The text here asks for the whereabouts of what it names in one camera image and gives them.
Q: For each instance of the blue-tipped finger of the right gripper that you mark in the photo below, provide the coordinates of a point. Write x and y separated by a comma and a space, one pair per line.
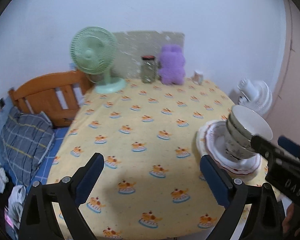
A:
290, 146

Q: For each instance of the green patterned wall mat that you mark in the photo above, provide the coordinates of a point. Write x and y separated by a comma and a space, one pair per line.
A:
132, 45

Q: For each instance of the pile of clothes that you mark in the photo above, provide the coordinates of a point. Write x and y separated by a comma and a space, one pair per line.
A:
12, 200

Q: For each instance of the white plate red floral pattern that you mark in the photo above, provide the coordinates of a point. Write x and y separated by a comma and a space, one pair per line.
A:
220, 152

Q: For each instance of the yellow patterned tablecloth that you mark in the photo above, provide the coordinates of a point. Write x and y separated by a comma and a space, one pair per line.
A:
151, 186

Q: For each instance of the purple plush toy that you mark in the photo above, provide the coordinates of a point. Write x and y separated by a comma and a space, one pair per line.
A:
172, 62

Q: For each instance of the beige bowl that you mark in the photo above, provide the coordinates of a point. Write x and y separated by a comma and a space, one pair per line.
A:
238, 137
233, 150
249, 123

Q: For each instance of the orange wooden headboard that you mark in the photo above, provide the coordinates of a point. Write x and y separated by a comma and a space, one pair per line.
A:
52, 94

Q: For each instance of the green desk fan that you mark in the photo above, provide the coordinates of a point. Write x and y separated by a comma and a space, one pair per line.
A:
93, 51

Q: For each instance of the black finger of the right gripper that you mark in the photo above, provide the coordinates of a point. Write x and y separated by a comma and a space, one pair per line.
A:
283, 168

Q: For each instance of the white desk fan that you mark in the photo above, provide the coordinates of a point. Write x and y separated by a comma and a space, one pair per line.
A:
255, 95

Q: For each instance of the blue plaid pillow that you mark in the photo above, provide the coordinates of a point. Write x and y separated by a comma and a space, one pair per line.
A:
25, 141

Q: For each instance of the glass jar brown lid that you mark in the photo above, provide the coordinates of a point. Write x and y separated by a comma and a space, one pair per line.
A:
148, 69

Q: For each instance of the small white cotton swab container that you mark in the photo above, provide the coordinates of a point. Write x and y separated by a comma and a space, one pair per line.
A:
198, 77

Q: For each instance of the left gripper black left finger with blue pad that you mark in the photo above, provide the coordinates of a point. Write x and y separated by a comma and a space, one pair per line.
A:
38, 219

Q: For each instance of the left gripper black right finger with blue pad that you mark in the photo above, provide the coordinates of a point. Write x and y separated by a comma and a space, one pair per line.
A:
266, 214

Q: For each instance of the scalloped cream plate orange flowers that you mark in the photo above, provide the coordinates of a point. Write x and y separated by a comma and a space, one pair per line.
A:
201, 137

